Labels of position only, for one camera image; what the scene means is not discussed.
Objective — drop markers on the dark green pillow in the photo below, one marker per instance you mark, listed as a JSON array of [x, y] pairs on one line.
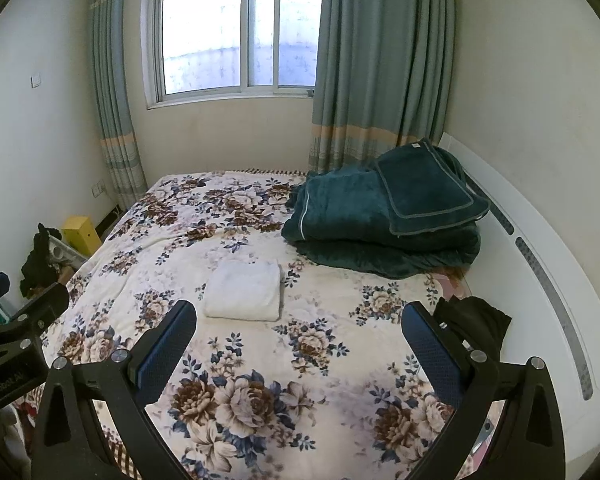
[[425, 190]]

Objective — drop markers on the black garment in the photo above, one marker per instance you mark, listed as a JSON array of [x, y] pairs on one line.
[[480, 320]]

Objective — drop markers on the dark green quilt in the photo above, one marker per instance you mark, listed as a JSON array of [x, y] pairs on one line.
[[340, 210]]

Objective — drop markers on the window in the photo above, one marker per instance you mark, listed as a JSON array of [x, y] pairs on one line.
[[205, 35]]

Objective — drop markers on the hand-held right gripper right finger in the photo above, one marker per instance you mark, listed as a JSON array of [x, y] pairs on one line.
[[430, 355]]

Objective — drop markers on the white small garment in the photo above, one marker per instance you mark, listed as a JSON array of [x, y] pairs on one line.
[[242, 287]]

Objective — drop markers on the white headboard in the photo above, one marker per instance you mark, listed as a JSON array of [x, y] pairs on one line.
[[545, 240]]

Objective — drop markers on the dark cloth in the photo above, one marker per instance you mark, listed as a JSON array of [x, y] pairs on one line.
[[37, 260]]

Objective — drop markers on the yellow box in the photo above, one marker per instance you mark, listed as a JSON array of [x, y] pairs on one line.
[[82, 235]]

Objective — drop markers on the wall socket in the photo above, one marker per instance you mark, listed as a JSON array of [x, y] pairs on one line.
[[98, 189]]

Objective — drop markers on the floral printed blanket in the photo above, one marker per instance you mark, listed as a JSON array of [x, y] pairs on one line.
[[280, 240]]

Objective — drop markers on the white wall switch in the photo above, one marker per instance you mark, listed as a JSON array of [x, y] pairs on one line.
[[36, 80]]

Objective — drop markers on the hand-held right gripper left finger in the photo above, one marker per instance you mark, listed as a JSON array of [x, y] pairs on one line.
[[165, 355]]

